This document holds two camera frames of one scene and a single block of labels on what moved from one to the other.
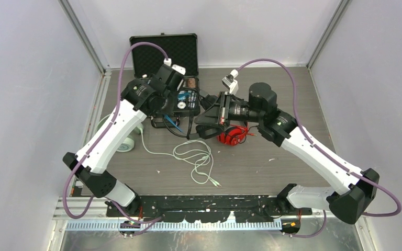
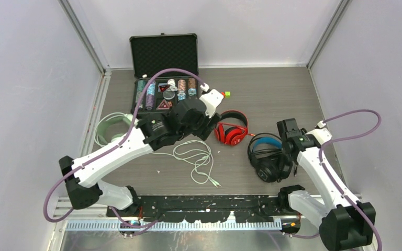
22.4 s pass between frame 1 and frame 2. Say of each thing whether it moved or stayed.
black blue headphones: moved
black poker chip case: stayed
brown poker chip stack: stayed
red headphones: stayed
